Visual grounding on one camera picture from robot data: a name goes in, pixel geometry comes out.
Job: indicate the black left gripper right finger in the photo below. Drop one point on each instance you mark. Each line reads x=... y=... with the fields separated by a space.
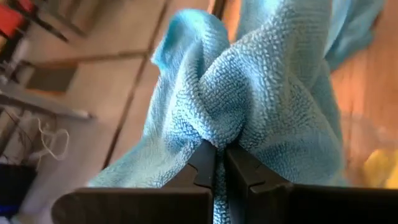
x=264 y=202

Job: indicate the grey side table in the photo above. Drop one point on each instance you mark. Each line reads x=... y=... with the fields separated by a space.
x=37 y=101

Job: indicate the black side table frame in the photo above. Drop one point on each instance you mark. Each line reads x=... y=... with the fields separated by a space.
x=15 y=186

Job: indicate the clear plastic basket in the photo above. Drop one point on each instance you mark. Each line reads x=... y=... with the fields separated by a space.
x=354 y=140

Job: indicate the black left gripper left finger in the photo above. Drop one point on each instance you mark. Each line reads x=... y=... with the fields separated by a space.
x=186 y=202

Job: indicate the orange and black shop vacuum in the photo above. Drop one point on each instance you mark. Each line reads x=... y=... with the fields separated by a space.
x=11 y=20

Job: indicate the teal microfiber towel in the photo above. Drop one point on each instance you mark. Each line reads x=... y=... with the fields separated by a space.
x=248 y=93

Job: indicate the yellow microfiber towel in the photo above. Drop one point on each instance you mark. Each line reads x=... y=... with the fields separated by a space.
x=379 y=168

